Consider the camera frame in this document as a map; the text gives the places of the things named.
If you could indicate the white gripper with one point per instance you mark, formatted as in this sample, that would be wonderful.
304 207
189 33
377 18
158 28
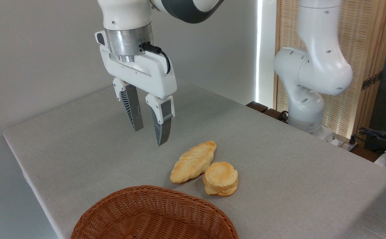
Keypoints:
146 78

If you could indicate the round golden bread bun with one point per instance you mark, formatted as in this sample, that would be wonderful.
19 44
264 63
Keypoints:
221 177

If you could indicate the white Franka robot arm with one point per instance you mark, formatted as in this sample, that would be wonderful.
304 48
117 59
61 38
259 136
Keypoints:
312 66

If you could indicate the long golden bread loaf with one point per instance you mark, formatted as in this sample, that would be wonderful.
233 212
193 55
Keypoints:
192 162

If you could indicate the brown wicker basket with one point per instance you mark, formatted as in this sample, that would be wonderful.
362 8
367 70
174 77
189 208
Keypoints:
146 215

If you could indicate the grey tablecloth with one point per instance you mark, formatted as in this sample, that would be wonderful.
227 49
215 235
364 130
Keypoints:
80 149

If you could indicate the dark brown wooden bench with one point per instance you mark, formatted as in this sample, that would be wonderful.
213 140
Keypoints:
257 107

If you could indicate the dark metal screen hinge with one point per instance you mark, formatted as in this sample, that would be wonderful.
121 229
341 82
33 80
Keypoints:
372 80

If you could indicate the wooden folding screen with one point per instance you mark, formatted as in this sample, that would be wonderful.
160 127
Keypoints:
362 33

